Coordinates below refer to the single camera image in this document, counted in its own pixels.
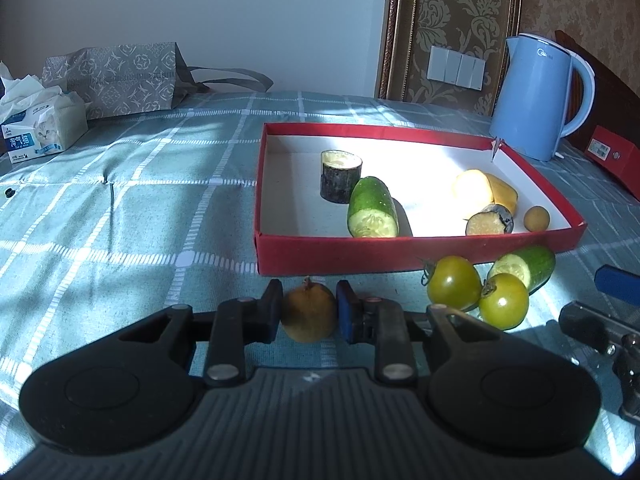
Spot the small brown longan right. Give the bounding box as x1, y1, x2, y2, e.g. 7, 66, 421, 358
523, 206, 550, 233

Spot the light blue electric kettle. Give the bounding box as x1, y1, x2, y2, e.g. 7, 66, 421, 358
489, 32, 596, 162

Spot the red shallow cardboard box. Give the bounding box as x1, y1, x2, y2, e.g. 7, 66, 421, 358
254, 122, 587, 276

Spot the ornate wooden wall frame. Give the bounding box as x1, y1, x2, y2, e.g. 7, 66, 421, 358
376, 0, 522, 116

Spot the green cucumber half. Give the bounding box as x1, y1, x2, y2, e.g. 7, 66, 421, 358
347, 177, 399, 238
487, 246, 555, 294

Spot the pale yellow mango slice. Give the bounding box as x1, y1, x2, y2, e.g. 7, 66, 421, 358
451, 169, 494, 218

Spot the red box at right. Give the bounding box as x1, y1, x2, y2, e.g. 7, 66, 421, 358
585, 126, 640, 198

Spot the brown longan fruit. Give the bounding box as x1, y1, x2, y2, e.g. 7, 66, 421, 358
281, 276, 337, 344

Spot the green tomato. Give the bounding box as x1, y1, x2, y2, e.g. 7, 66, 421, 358
478, 273, 529, 330
422, 256, 483, 311

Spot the dark cut cucumber stub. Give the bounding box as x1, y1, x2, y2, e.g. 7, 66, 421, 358
320, 150, 362, 204

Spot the dark-skinned cut eggplant piece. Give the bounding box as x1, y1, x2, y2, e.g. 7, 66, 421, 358
465, 204, 514, 236

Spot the dark wooden headboard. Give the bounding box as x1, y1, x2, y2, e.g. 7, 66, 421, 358
554, 30, 639, 151

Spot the green cucumber half in box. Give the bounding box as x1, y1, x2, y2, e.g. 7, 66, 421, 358
347, 177, 399, 238

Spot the teal plaid bedspread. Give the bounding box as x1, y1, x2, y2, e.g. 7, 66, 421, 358
1, 92, 639, 472

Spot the white wall switch panel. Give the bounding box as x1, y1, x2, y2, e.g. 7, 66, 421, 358
426, 46, 486, 91

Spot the grey patterned gift bag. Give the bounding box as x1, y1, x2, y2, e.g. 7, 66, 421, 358
42, 42, 273, 119

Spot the yellow mango piece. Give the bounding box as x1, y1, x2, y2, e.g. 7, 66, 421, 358
485, 174, 518, 216

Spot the white tissue pack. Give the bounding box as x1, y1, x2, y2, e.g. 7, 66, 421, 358
1, 63, 88, 164

